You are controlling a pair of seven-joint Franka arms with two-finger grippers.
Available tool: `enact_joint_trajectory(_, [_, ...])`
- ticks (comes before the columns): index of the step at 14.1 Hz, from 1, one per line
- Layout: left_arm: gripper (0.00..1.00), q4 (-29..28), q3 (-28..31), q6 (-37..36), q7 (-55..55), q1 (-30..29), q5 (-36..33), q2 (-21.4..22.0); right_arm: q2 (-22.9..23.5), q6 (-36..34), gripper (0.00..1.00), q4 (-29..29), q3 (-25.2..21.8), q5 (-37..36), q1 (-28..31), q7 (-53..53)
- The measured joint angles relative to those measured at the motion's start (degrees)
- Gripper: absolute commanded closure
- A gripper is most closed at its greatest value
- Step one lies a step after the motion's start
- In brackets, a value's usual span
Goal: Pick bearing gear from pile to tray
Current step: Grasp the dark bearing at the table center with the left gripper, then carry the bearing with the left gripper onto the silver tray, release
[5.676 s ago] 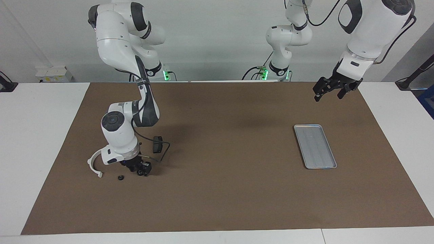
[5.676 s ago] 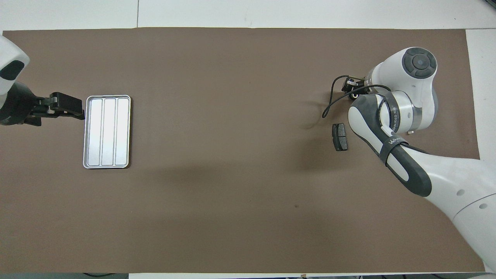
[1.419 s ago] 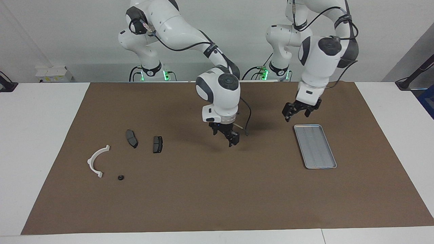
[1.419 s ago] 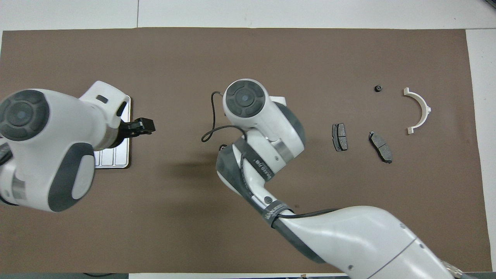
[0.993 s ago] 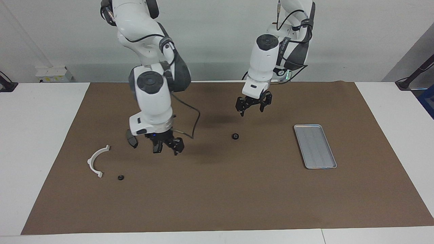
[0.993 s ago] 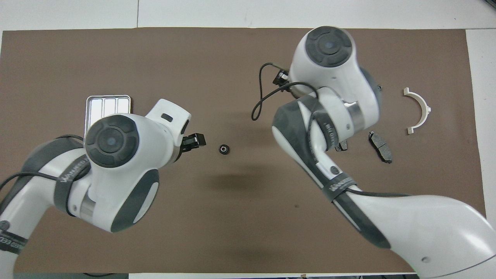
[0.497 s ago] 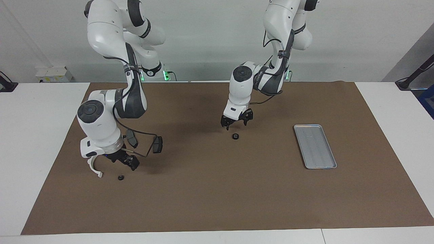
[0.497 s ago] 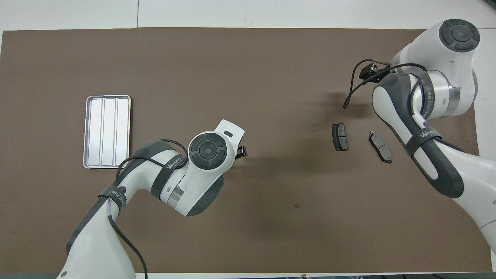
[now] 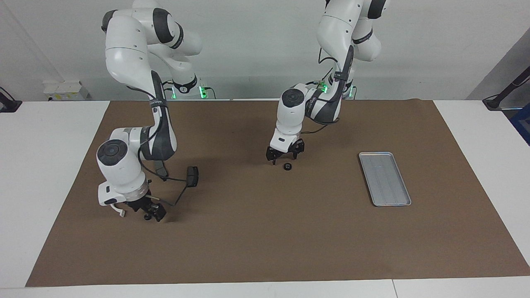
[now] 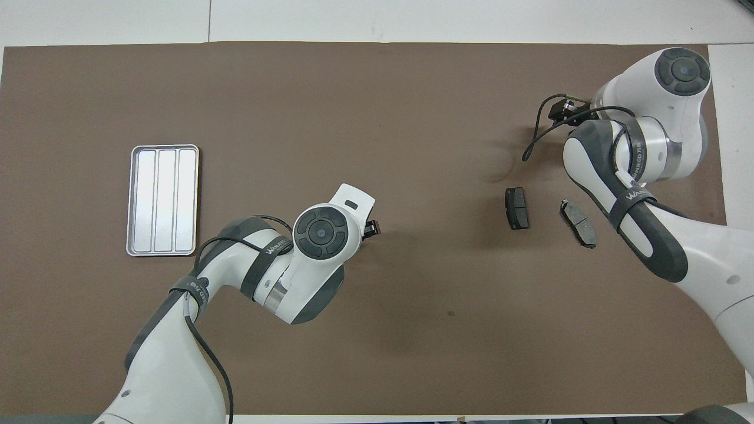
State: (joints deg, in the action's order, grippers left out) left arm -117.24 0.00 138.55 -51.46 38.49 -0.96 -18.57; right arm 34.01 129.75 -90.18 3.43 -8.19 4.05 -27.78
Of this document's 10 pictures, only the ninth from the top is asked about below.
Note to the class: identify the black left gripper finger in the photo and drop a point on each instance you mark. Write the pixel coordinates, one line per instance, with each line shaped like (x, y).
(299, 148)
(271, 156)

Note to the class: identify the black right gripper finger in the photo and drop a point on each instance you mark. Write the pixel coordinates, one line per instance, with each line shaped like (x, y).
(145, 212)
(160, 213)

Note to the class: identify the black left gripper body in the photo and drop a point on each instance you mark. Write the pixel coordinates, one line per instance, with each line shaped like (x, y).
(283, 154)

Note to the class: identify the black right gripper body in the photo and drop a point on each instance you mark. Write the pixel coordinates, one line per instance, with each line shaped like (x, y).
(140, 205)

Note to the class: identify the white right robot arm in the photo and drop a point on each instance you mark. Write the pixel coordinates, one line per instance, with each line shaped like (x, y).
(128, 62)

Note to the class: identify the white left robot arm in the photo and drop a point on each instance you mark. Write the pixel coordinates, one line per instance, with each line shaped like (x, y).
(335, 25)

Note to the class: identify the silver metal tray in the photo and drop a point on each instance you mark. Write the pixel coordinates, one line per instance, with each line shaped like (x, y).
(385, 180)

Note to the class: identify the long curved grey brake pad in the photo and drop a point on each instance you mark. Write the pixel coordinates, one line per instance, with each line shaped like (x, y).
(161, 170)

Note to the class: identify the short rectangular grey brake pad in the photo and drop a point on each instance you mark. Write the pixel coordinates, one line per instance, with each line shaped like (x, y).
(192, 177)

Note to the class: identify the brown table mat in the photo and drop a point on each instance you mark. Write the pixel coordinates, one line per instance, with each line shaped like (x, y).
(265, 231)

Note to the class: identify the black table clamp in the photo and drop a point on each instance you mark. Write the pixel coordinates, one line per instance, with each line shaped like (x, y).
(8, 104)

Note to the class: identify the blue box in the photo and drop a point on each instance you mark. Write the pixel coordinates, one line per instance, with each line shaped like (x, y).
(522, 124)

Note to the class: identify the white curved plastic bracket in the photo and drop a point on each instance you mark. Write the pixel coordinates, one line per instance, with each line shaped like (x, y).
(119, 212)

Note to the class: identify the white wall socket box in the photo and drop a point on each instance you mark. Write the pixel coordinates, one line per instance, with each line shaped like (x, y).
(66, 90)

